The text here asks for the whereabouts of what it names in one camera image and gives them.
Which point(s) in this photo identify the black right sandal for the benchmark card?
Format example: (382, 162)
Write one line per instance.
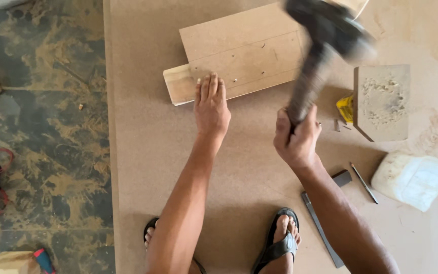
(280, 249)

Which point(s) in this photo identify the person's right foot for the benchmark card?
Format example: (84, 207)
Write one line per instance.
(281, 228)

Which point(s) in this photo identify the red and blue tool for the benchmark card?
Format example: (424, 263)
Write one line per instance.
(45, 261)

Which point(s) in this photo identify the black sandal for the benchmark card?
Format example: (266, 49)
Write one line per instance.
(150, 226)
(280, 249)

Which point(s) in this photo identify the pale wood block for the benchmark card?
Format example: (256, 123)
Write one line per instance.
(8, 263)

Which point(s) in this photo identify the person's left foot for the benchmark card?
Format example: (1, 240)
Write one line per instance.
(149, 236)

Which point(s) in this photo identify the metal try square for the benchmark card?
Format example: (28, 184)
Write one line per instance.
(319, 224)

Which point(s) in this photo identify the pale wooden batten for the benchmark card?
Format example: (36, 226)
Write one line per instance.
(177, 85)

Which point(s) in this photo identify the person's foot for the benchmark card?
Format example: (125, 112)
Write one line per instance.
(281, 228)
(149, 236)

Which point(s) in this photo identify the white plastic container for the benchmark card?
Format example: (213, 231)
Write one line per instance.
(411, 180)

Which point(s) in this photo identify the black left sandal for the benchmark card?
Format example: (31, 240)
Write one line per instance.
(150, 226)

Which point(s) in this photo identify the dented wooden block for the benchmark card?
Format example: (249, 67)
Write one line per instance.
(382, 102)

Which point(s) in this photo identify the person's right hand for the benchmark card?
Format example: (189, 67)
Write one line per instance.
(297, 144)

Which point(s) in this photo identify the loose steel nail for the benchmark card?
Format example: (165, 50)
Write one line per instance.
(337, 125)
(347, 127)

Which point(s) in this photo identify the yellow tape measure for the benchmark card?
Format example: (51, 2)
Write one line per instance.
(345, 108)

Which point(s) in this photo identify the grey object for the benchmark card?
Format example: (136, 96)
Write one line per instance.
(2, 3)

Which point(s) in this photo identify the brown fibreboard panel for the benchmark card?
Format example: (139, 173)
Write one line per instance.
(241, 49)

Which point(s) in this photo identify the person's right fingers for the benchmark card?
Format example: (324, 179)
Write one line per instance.
(281, 122)

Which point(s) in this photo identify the pencil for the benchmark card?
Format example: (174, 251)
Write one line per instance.
(363, 183)

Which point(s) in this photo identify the large brown fibreboard sheet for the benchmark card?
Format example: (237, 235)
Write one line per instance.
(249, 171)

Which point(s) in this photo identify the person's left hand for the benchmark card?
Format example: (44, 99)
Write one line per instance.
(211, 112)

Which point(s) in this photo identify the dark hammer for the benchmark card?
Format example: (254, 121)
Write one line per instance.
(319, 49)

